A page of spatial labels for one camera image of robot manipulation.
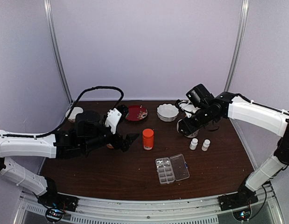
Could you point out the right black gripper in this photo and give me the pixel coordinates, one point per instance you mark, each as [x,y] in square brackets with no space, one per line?
[188,128]

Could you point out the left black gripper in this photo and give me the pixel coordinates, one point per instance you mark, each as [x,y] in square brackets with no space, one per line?
[127,142]

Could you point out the small white bottle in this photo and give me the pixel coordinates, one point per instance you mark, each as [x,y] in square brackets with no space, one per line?
[205,144]
[193,144]

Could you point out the orange pill bottle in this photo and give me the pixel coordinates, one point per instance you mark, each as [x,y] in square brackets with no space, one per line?
[148,139]

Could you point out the clear plastic pill organizer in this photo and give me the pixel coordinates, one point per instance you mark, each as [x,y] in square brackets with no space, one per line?
[176,171]

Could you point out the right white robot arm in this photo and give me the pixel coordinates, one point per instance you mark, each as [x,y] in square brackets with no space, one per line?
[202,108]

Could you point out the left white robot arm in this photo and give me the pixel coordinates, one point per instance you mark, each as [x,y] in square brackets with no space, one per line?
[90,132]

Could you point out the floral mug yellow inside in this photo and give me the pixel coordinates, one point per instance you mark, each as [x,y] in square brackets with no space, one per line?
[193,135]

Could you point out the grey lid vitamin bottle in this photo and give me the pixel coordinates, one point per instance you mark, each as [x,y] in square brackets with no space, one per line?
[110,146]

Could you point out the white scalloped bowl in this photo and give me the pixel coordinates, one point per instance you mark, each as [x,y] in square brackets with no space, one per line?
[167,112]

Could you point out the red floral plate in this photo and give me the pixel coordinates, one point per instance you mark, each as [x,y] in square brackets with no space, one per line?
[136,113]

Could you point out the white ceramic rice bowl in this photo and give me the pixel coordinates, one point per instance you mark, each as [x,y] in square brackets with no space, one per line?
[74,113]

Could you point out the front aluminium rail base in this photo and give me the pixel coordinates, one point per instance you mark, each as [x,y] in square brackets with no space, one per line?
[204,210]

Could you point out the right aluminium frame post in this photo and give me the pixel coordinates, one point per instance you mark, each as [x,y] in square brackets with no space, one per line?
[238,43]

